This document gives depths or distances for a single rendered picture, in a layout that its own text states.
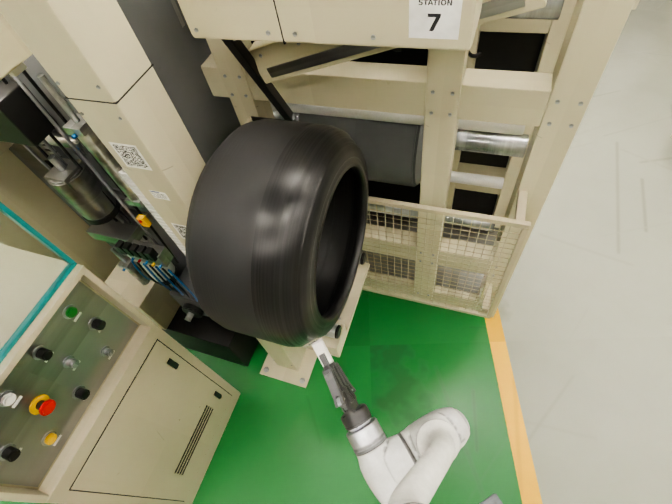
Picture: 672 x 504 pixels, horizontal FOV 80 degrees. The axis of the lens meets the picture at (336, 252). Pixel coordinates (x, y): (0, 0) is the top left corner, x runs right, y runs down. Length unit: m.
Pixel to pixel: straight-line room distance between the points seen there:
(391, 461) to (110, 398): 0.88
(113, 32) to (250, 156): 0.33
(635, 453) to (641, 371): 0.38
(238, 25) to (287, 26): 0.11
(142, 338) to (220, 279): 0.64
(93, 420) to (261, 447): 0.93
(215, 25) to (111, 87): 0.26
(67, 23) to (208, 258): 0.47
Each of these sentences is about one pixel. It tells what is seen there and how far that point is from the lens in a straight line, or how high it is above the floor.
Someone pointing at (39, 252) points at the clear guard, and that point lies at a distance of 1.20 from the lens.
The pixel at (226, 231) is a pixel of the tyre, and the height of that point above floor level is 1.43.
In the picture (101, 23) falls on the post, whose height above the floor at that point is 1.77.
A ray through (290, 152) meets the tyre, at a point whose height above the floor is 1.49.
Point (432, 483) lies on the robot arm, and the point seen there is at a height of 1.19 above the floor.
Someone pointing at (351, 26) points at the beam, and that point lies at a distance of 0.88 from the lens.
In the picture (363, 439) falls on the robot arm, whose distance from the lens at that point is 1.09.
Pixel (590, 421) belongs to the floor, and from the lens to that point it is 2.28.
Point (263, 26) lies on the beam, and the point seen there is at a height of 1.67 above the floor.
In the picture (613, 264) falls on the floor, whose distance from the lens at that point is 2.71.
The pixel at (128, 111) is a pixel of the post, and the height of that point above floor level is 1.63.
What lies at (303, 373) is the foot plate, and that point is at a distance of 2.20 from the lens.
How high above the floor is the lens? 2.07
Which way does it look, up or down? 55 degrees down
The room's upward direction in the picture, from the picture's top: 14 degrees counter-clockwise
